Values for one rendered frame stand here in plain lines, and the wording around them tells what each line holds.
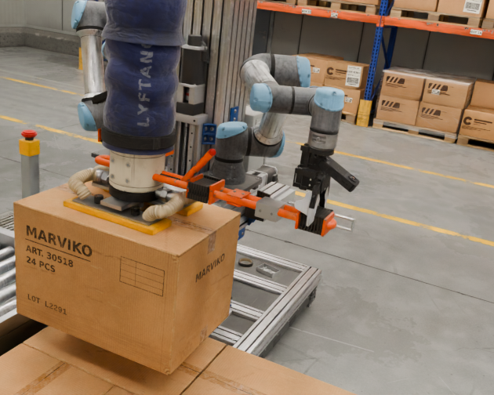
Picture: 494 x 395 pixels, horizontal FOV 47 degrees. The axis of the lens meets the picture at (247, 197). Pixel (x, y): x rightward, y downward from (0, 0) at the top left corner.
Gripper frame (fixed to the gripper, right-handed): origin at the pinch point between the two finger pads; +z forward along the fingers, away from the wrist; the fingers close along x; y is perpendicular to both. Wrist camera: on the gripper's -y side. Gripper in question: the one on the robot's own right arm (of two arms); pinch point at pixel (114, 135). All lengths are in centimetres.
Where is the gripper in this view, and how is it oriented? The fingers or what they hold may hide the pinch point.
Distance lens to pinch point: 219.2
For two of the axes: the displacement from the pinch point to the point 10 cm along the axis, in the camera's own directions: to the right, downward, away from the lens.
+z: -1.0, 9.4, 3.4
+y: 8.9, 2.3, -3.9
